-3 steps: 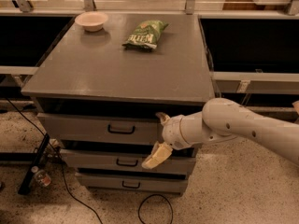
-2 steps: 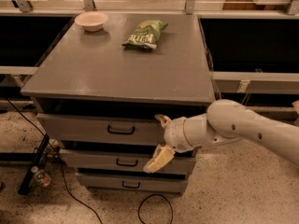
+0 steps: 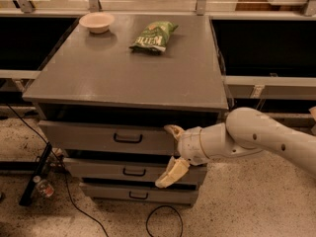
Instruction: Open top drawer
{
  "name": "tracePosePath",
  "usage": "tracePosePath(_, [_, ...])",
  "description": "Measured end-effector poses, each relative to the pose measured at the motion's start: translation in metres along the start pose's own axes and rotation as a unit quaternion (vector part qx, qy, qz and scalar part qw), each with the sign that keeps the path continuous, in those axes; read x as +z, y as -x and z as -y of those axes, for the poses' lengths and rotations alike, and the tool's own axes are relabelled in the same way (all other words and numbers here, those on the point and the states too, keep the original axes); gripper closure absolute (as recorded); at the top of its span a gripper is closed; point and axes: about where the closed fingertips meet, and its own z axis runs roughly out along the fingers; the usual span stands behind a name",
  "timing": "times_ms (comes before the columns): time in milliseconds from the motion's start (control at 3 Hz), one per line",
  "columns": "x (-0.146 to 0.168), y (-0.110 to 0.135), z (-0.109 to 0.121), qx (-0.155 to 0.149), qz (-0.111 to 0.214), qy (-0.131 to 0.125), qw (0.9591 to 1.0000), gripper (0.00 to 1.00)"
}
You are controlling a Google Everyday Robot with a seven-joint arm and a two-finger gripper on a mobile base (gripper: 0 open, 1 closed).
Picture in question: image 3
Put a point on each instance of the black metal leg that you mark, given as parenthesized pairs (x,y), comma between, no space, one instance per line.
(26,198)

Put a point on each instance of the grey bottom drawer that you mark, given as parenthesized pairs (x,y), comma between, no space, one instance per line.
(139,193)

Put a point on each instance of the grey drawer cabinet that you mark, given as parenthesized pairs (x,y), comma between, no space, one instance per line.
(99,79)

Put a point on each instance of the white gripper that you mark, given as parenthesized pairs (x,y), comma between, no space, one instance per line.
(190,145)

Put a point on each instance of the grey middle drawer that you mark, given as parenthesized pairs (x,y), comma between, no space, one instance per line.
(114,170)

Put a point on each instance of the beige bowl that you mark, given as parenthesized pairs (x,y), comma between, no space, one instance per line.
(97,22)

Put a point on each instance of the green chip bag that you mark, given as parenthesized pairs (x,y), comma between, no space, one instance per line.
(154,37)

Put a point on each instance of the grey top drawer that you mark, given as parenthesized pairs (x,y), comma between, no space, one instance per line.
(109,137)

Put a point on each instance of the plastic bottle on floor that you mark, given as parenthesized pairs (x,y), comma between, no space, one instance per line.
(43,186)

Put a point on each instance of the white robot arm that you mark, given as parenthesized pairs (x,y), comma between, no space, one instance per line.
(245,132)

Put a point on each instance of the grey drawer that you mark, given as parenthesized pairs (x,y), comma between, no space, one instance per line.
(109,137)
(139,193)
(114,170)

